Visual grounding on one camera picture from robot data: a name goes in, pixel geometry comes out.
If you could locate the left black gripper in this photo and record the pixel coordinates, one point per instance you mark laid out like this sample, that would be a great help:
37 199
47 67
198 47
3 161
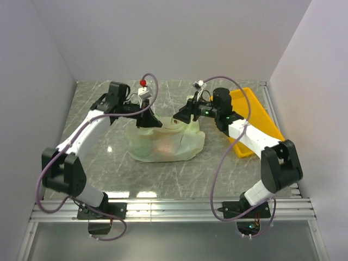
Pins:
148 119

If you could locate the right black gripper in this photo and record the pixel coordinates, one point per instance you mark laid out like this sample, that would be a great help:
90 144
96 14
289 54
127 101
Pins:
184 113

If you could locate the pale green plastic bag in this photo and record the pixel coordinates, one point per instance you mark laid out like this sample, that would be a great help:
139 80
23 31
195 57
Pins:
174 141

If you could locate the yellow plastic tray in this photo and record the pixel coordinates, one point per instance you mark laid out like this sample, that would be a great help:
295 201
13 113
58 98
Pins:
259 118

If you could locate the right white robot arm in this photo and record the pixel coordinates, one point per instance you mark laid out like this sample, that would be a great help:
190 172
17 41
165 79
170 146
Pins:
280 164

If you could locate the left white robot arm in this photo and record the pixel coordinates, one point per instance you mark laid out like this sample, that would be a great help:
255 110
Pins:
62 170

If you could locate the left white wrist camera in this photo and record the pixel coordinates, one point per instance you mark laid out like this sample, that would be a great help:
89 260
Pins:
144 91

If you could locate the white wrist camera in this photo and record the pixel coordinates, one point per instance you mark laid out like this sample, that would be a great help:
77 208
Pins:
144 91
200 87

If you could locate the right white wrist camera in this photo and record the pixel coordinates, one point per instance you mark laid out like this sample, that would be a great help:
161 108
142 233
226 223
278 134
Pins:
200 87

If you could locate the aluminium mounting rail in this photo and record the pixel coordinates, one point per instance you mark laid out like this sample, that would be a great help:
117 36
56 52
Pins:
181 210

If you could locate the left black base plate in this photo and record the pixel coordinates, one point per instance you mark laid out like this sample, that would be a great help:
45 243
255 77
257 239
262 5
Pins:
116 209

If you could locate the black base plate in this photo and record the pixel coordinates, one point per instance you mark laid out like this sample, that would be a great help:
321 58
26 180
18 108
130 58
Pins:
116 209
231 209

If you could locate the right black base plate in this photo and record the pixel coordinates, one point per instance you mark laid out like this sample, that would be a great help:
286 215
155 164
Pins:
231 209

